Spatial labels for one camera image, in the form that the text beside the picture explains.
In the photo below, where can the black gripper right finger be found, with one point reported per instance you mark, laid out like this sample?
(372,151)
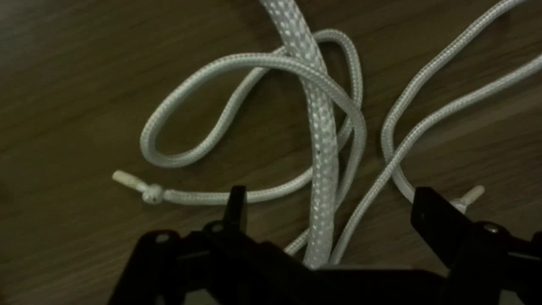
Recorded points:
(441,222)

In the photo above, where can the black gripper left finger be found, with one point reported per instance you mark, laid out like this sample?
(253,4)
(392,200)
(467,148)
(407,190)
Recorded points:
(236,209)

